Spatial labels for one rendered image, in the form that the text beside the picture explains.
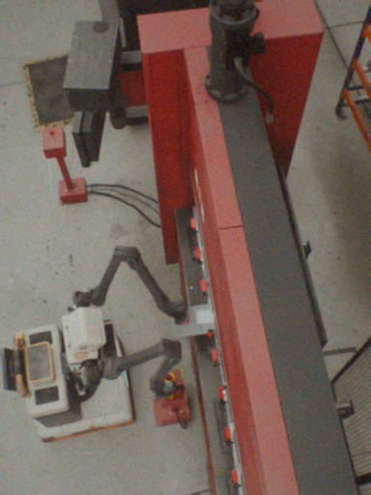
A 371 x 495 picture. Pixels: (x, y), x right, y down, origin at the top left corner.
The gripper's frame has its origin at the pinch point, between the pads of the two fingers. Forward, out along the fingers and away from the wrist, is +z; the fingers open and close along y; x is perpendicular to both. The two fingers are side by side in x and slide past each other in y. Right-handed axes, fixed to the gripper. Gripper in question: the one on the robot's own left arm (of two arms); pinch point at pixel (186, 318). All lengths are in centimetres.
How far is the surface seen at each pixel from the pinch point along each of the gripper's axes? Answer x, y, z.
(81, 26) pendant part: -15, 145, -101
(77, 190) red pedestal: 108, 160, 38
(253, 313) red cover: -82, -48, -100
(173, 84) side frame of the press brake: -60, 83, -89
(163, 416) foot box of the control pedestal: 65, -37, 66
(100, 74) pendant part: -22, 107, -96
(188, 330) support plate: 0.5, -6.9, 1.7
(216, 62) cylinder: -94, 52, -117
